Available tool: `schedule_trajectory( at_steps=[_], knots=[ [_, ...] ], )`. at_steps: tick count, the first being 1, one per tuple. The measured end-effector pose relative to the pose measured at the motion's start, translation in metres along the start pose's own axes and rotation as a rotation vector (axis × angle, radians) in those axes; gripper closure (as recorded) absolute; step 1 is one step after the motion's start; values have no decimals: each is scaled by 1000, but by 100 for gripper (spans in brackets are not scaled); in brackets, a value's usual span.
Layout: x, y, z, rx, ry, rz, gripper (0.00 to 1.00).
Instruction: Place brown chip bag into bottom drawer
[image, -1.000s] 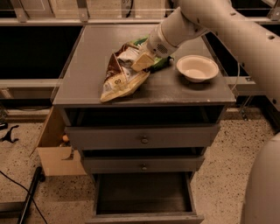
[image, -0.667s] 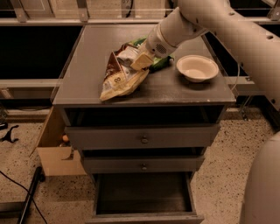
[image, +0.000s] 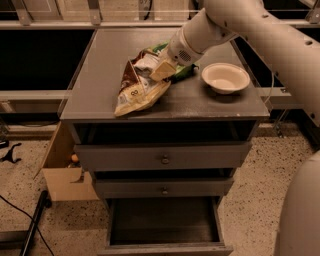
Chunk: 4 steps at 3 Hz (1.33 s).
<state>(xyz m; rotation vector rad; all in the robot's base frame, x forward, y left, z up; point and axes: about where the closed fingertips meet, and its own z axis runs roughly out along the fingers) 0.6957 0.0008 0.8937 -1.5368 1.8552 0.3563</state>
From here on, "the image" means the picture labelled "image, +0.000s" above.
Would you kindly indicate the grey open bottom drawer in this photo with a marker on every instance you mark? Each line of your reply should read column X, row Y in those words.
column 170, row 226

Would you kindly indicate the green chip bag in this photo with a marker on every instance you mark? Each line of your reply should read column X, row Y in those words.
column 181, row 71

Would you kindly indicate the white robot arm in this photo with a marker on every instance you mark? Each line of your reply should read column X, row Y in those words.
column 295, row 59

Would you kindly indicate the white paper bowl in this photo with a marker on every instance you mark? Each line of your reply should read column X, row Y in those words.
column 225, row 78

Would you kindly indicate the grey drawer cabinet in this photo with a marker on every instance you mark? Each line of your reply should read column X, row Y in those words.
column 188, row 114

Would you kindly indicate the metal railing frame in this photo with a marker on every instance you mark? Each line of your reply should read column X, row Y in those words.
column 98, row 13

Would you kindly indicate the black clamp on floor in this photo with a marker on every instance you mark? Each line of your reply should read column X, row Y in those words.
column 9, row 155

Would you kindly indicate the brown and cream chip bag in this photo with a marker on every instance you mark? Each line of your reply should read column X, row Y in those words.
column 137, row 90

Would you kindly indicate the black floor pole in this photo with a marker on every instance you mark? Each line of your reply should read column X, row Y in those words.
column 43, row 202

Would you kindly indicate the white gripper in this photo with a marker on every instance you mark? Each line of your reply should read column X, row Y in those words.
column 177, row 50

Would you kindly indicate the orange ball in box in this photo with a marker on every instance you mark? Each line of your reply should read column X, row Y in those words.
column 74, row 158

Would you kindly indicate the grey top drawer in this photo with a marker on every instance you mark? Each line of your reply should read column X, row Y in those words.
column 159, row 157

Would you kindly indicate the grey middle drawer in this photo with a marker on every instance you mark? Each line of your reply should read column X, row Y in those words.
column 130, row 188

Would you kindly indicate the cardboard box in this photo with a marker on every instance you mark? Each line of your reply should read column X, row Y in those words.
column 65, row 182

